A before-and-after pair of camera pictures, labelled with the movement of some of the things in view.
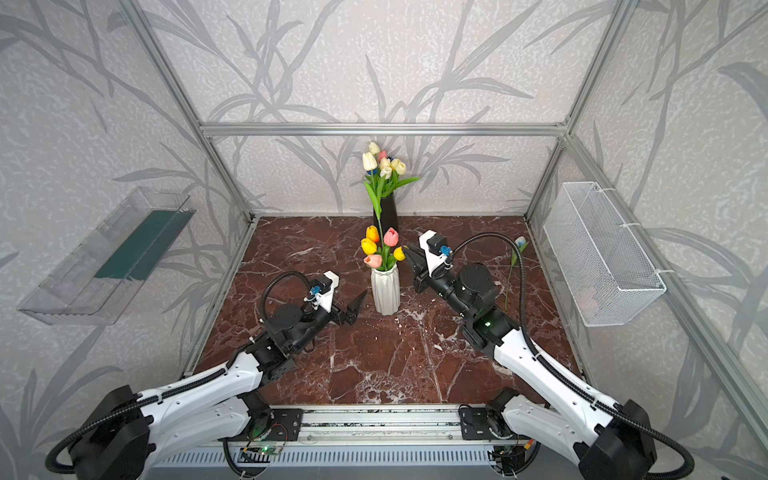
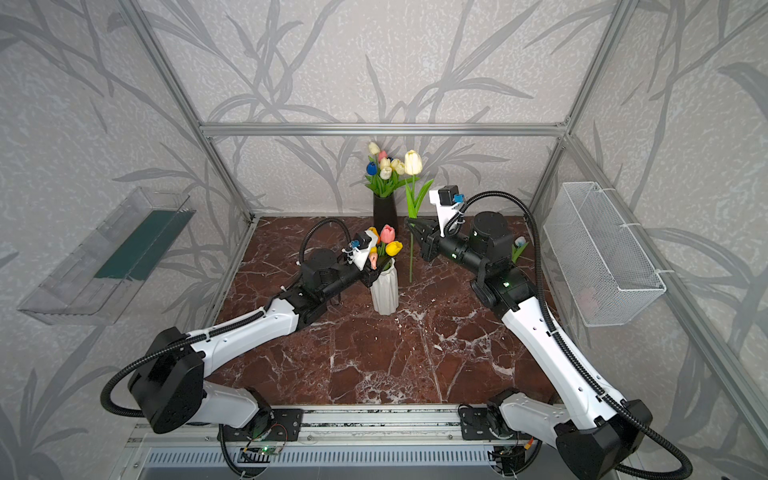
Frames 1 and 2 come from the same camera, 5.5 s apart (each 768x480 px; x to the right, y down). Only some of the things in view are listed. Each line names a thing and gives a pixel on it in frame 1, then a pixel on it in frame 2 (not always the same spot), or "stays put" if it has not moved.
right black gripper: x=424 y=276 to x=432 y=245
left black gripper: x=336 y=313 to x=366 y=274
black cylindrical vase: x=388 y=217 stays put
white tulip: x=367 y=165 to x=413 y=166
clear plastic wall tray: x=95 y=280 stays put
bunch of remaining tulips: x=382 y=254 stays put
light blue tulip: x=521 y=244 stays put
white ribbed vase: x=386 y=287 stays put
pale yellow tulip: x=385 y=167 stays put
